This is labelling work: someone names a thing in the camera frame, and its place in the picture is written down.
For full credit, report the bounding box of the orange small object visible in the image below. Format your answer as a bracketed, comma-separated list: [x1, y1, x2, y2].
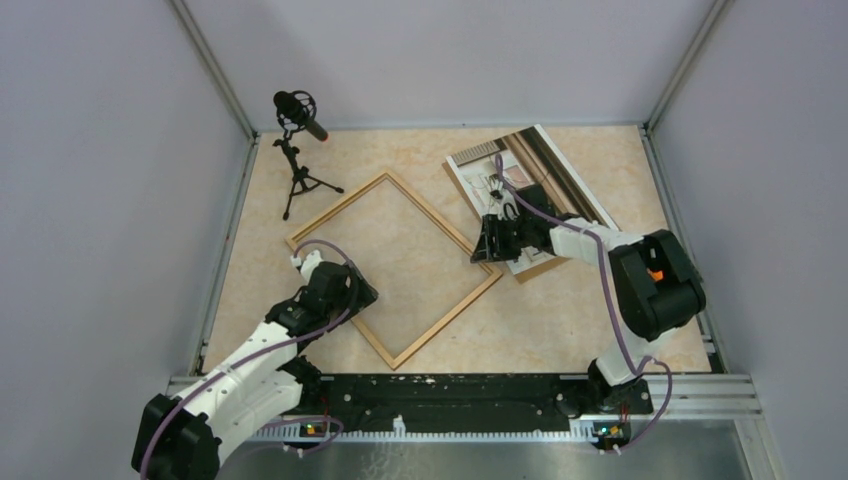
[646, 268, 665, 283]

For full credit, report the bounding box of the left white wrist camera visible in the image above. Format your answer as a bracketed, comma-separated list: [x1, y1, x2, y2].
[290, 250, 324, 282]

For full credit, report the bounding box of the aluminium front rail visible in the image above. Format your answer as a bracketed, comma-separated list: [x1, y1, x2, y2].
[165, 374, 763, 444]

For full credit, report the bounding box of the black microphone on tripod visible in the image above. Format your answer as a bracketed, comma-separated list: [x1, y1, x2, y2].
[273, 90, 345, 221]

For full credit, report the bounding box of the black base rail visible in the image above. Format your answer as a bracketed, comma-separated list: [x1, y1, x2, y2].
[288, 373, 654, 433]

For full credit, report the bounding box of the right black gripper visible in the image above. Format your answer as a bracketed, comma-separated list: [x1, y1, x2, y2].
[470, 214, 532, 264]

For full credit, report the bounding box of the wooden picture frame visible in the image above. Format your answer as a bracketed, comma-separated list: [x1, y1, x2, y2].
[285, 169, 502, 370]

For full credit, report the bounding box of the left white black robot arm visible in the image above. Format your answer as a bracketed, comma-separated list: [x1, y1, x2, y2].
[131, 257, 378, 479]

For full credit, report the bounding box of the printed photo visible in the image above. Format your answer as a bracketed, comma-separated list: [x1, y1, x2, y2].
[450, 125, 608, 260]

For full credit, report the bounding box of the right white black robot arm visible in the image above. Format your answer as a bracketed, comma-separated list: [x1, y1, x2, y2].
[470, 185, 706, 412]

